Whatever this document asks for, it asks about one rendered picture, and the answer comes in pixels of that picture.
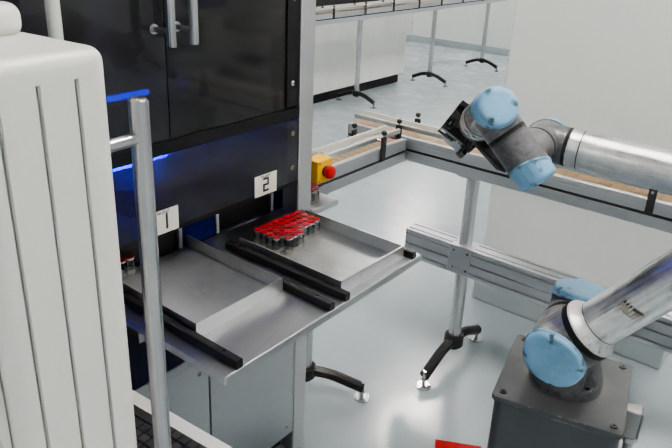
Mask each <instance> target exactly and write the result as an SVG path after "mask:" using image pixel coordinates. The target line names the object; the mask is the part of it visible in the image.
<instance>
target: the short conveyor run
mask: <svg viewBox="0 0 672 448"><path fill-rule="evenodd" d="M352 127H353V130H352V132H351V137H349V138H346V139H343V140H340V141H337V142H334V143H331V144H328V145H325V146H322V147H319V148H316V149H313V150H312V153H313V152H318V153H321V154H324V155H327V156H331V157H333V166H334V167H335V169H336V175H335V177H334V178H332V179H330V180H328V181H325V182H323V183H320V184H318V187H319V192H320V193H322V194H325V195H326V194H328V193H331V192H333V191H335V190H338V189H340V188H342V187H345V186H347V185H349V184H352V183H354V182H357V181H359V180H361V179H364V178H366V177H368V176H371V175H373V174H376V173H378V172H380V171H383V170H385V169H387V168H390V167H392V166H394V165H397V164H399V163H402V162H404V161H405V157H406V145H407V141H406V139H405V138H401V139H398V138H394V137H391V136H394V135H397V134H399V133H400V130H401V129H399V128H398V129H395V130H392V131H389V132H387V131H385V130H386V127H387V125H384V126H381V127H378V128H375V129H372V130H369V131H366V132H363V133H360V134H359V133H357V129H356V127H357V123H353V124H352Z"/></svg>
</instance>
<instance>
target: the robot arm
mask: <svg viewBox="0 0 672 448"><path fill-rule="evenodd" d="M518 110H519V105H518V100H517V98H516V96H515V95H514V93H513V92H512V91H510V90H509V89H507V88H505V87H501V86H493V87H490V88H487V89H485V90H484V91H482V92H480V93H479V94H478V95H476V97H475V98H474V99H473V101H472V102H471V103H470V104H468V103H466V102H465V101H464V100H463V101H461V102H460V103H459V105H458V106H457V108H456V109H455V110H454V111H453V113H452V114H451V115H450V116H449V118H448V119H447V120H446V121H445V123H444V124H443V125H442V126H441V128H440V129H439V130H438V132H439V133H440V134H441V135H443V137H442V138H443V140H444V141H445V142H446V143H447V144H449V145H450V146H451V147H452V148H453V149H454V151H455V154H456V156H458V157H459V158H460V159H462V158H463V157H464V156H465V155H466V154H467V153H470V152H471V151H472V150H473V149H474V148H475V147H476V148H477V149H478V150H479V151H480V152H481V154H482V155H483V156H484V157H485V158H486V159H487V160H488V161H489V162H490V163H491V164H492V165H493V167H494V168H495V169H496V170H499V171H502V172H507V173H508V174H509V178H510V179H512V180H513V181H514V182H515V184H516V185H517V186H518V188H519V189H520V190H521V191H528V190H531V189H533V188H534V187H536V186H538V185H539V184H541V183H543V182H544V181H546V180H547V179H548V178H550V177H551V176H552V175H553V174H554V173H555V172H556V168H555V166H554V164H557V165H561V166H565V167H569V168H573V169H577V170H580V171H584V172H588V173H592V174H596V175H600V176H604V177H608V178H611V179H615V180H619V181H623V182H627V183H631V184H635V185H638V186H642V187H646V188H650V189H654V190H658V191H662V192H666V193H669V194H672V150H668V149H663V148H659V147H654V146H650V145H646V144H641V143H637V142H632V141H628V140H624V139H619V138H615V137H611V136H606V135H602V134H597V133H593V132H589V131H584V130H580V129H575V128H572V127H568V126H566V125H565V124H564V123H563V122H561V121H560V120H558V119H556V118H544V119H541V120H538V121H536V122H534V123H532V124H531V125H530V126H529V127H527V125H526V124H525V123H524V121H523V120H522V118H521V117H520V115H519V114H518ZM451 118H452V119H451ZM441 129H442V130H444V131H445V133H443V132H442V131H441ZM553 163H554V164H553ZM551 292H552V295H551V300H550V303H549V306H548V307H547V309H546V310H545V312H544V313H543V314H542V316H541V317H540V319H539V320H538V322H537V323H536V325H535V326H534V328H533V329H532V331H530V332H529V333H528V335H527V336H526V339H525V342H524V345H523V357H524V360H525V363H526V365H527V367H528V368H529V376H530V379H531V381H532V382H533V384H534V385H535V386H536V387H537V388H538V389H540V390H541V391H542V392H544V393H546V394H548V395H549V396H552V397H554V398H557V399H560V400H563V401H568V402H587V401H591V400H593V399H595V398H597V397H598V396H599V395H600V394H601V391H602V387H603V382H604V378H603V372H602V366H601V361H602V360H604V359H606V358H607V357H609V356H611V355H612V353H613V351H614V343H616V342H617V341H619V340H621V339H623V338H625V337H626V336H628V335H630V334H632V333H634V332H635V331H637V330H639V329H641V328H642V327H644V326H646V325H648V324H650V323H651V322H653V321H655V320H657V319H659V318H660V317H662V316H664V315H666V314H667V313H669V312H671V311H672V249H670V250H669V251H667V252H665V253H664V254H662V255H661V256H659V257H657V258H656V259H654V260H653V261H651V262H649V263H648V264H646V265H645V266H643V267H641V268H640V269H638V270H637V271H635V272H633V273H632V274H630V275H629V276H627V277H625V278H624V279H622V280H621V281H619V282H617V283H616V284H614V285H613V286H611V287H609V288H608V289H604V288H603V287H601V286H599V285H597V284H595V283H592V282H589V281H585V280H580V279H570V278H566V279H560V280H558V281H556V282H555V283H554V286H553V289H552V290H551Z"/></svg>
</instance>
